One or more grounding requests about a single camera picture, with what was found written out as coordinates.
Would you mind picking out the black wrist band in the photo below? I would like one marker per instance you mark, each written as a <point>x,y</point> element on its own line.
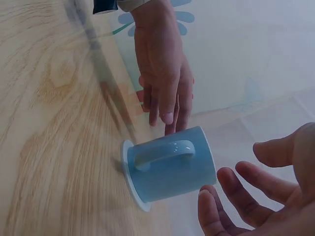
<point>104,6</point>

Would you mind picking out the person's right hand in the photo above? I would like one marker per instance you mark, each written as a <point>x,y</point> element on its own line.
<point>292,209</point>

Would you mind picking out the person's left hand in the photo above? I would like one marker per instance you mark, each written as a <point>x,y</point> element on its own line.
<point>160,54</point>

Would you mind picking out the person's left forearm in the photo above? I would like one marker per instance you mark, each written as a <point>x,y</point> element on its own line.
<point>147,5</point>

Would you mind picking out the light blue ceramic mug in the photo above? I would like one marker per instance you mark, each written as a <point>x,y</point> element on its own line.
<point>169,169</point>

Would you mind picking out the person's left fingers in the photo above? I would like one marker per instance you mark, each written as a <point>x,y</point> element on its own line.
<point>169,103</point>

